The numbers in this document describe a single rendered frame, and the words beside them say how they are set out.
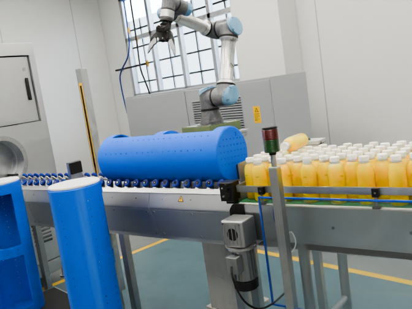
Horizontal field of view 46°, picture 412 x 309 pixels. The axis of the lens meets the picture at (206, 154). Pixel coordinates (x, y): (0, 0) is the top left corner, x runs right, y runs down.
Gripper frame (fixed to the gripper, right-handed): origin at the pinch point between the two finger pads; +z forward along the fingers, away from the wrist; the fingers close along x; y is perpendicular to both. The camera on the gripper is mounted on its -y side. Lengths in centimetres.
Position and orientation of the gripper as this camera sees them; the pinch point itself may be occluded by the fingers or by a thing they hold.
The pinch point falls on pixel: (160, 54)
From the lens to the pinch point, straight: 264.6
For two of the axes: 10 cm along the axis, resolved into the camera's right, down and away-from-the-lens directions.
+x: -9.8, -1.2, 1.4
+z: -1.3, 9.9, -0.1
